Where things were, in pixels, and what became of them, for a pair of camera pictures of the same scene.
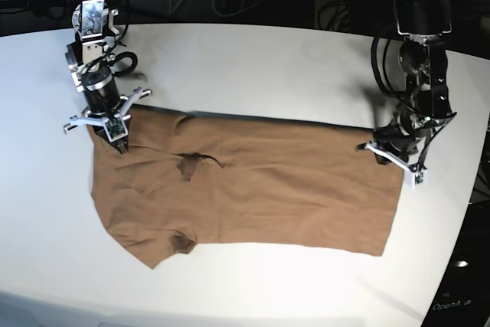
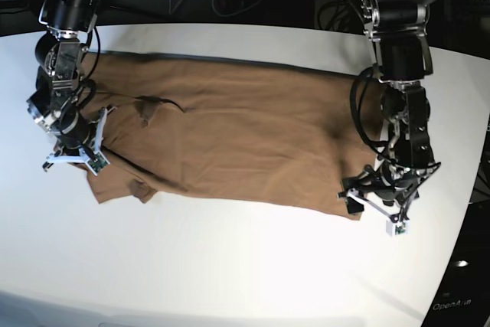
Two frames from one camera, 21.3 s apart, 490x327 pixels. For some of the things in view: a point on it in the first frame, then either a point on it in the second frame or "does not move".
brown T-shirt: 189,177 to 278,136
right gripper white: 122,145 to 83,157
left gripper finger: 381,160 to 354,206
